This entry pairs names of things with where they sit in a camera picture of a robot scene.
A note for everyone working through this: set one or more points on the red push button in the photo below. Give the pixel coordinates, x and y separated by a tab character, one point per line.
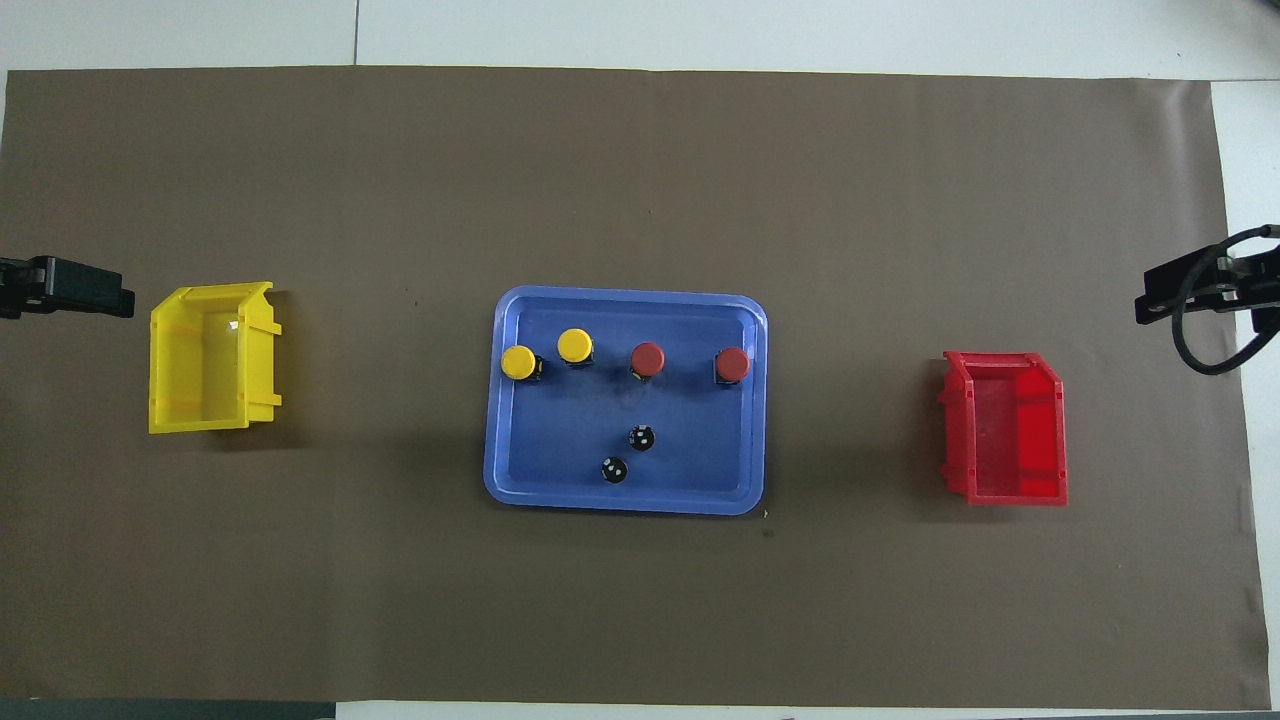
732	365
648	359

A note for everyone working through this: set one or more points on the yellow push button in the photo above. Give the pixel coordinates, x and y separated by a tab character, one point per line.
575	345
518	362

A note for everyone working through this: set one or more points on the brown table mat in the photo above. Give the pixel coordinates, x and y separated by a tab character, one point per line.
640	200

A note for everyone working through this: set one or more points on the red plastic bin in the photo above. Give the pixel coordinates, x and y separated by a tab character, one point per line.
1010	430

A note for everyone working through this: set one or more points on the yellow plastic bin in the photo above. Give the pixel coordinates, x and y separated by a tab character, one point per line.
200	370

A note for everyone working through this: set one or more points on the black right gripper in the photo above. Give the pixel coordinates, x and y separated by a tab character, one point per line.
1235	275

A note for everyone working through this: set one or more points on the blue plastic tray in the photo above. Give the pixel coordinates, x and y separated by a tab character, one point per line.
690	450

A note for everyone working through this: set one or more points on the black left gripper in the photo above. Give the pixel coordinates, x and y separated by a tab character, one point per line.
60	285

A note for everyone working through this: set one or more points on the black cylindrical capacitor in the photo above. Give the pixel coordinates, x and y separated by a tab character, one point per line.
641	437
614	470

